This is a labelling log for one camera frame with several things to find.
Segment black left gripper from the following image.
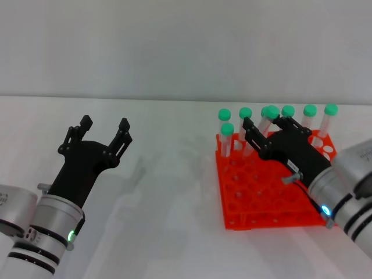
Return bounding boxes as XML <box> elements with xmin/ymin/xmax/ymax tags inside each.
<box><xmin>47</xmin><ymin>115</ymin><xmax>134</xmax><ymax>210</ymax></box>

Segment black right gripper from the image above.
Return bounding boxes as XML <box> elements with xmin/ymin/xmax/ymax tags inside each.
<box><xmin>242</xmin><ymin>115</ymin><xmax>332</xmax><ymax>187</ymax></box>

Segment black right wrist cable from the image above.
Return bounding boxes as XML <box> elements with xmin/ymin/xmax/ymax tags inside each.
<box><xmin>281</xmin><ymin>171</ymin><xmax>335</xmax><ymax>230</ymax></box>

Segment orange plastic test tube rack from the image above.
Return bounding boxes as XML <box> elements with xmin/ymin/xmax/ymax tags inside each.
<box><xmin>215</xmin><ymin>131</ymin><xmax>340</xmax><ymax>231</ymax></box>

